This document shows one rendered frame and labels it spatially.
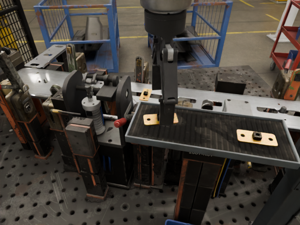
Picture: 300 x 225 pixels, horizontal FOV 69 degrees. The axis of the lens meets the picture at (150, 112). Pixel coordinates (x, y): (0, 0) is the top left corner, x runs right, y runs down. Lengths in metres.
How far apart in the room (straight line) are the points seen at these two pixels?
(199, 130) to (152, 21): 0.27
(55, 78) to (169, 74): 0.80
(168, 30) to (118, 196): 0.72
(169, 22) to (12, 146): 1.07
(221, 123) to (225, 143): 0.06
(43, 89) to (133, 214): 0.64
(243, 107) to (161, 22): 0.43
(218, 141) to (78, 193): 0.66
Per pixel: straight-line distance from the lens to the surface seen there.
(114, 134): 0.79
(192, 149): 0.49
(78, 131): 0.67
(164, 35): 0.40
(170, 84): 0.39
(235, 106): 0.72
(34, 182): 1.09
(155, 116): 0.55
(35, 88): 1.08
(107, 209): 0.93
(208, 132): 0.53
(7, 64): 0.91
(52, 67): 1.27
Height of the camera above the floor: 1.52
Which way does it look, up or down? 39 degrees down
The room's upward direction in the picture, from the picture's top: straight up
